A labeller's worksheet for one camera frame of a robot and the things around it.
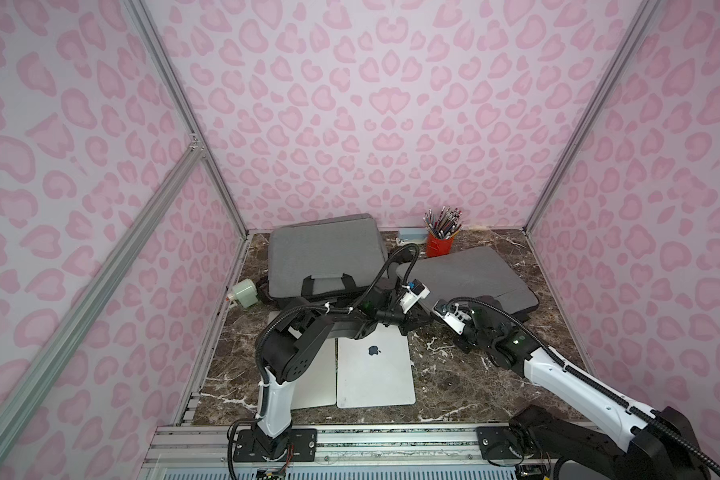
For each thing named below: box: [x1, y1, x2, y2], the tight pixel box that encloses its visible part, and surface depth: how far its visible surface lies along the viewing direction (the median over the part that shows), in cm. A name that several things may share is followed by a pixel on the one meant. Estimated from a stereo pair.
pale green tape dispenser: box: [227, 278, 258, 308], surface depth 97 cm
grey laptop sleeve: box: [268, 215, 390, 302], surface depth 106 cm
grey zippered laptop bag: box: [257, 214, 390, 306], surface depth 106 cm
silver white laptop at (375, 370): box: [337, 323, 416, 409], surface depth 85 cm
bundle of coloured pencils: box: [422, 206, 463, 240], surface depth 103 cm
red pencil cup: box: [426, 232, 455, 258], surface depth 108 cm
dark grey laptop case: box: [397, 246, 540, 315], surface depth 104 cm
